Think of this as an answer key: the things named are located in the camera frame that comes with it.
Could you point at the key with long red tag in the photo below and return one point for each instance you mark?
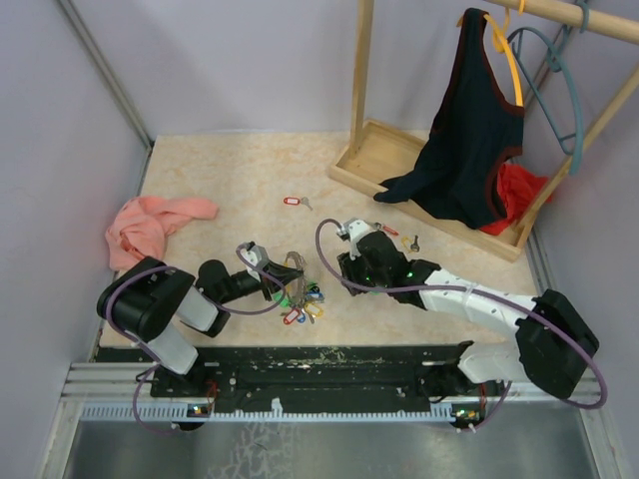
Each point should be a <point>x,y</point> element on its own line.
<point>390,231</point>

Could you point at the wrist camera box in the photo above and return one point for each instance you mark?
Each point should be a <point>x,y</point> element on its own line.
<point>253,256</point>
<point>352,232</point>

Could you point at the yellow clothes hanger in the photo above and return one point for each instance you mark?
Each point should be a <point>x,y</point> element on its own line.
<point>501,45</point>

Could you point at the wooden clothes rack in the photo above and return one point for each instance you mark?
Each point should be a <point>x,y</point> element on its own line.
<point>377,150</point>

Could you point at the pink crumpled cloth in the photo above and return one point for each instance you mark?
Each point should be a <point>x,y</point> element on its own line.
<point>143,225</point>

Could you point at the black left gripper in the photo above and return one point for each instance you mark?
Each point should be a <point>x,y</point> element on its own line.
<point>282,273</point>

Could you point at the dark navy tank top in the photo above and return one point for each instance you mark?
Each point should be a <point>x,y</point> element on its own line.
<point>475,131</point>

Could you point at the grey wall corner rail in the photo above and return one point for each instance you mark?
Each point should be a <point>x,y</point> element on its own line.
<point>105,71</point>

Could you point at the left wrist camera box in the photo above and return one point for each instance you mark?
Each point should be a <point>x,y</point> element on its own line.
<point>253,256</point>

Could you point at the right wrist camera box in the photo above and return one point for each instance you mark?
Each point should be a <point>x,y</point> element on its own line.
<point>352,232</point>

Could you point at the red cloth in rack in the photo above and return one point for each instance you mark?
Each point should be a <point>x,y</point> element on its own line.
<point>516,188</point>

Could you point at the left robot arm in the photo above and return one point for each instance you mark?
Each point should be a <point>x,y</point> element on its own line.
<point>142,303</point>

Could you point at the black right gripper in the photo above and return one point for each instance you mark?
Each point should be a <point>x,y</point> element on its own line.
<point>349,269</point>

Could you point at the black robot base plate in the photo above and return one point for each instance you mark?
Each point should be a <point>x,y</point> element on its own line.
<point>331,383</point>

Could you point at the blue-grey clothes hanger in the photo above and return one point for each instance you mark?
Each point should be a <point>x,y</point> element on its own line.
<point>553,90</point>

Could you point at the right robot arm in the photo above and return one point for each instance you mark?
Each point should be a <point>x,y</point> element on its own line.
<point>546,340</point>

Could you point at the large keyring with coloured tags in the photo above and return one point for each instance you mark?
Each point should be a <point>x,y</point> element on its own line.
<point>302,298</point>

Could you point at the key with yellow ring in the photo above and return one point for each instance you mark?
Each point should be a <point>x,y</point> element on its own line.
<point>411,244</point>

